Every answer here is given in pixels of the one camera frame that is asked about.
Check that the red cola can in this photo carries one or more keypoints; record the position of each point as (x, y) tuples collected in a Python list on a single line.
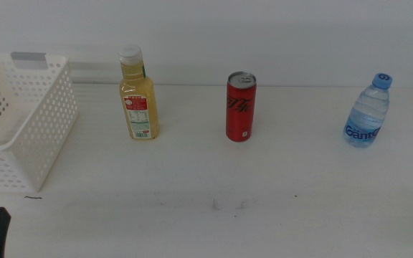
[(240, 114)]

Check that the clear water bottle blue cap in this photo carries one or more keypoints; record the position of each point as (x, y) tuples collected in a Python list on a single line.
[(368, 114)]

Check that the short black thread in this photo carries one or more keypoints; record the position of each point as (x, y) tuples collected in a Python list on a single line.
[(34, 198)]

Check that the white perforated plastic basket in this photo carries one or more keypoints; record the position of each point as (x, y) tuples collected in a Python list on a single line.
[(45, 118)]

